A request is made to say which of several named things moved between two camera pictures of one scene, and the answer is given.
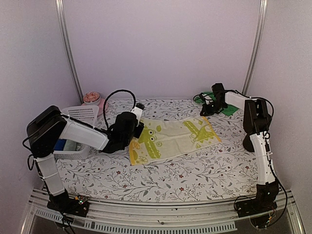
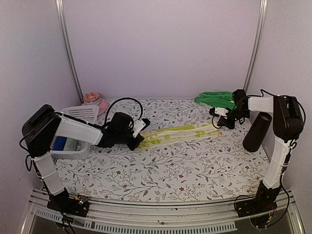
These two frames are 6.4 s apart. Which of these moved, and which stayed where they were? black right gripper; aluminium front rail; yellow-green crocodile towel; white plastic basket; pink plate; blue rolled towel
Moved: black right gripper; yellow-green crocodile towel
Stayed: aluminium front rail; white plastic basket; blue rolled towel; pink plate
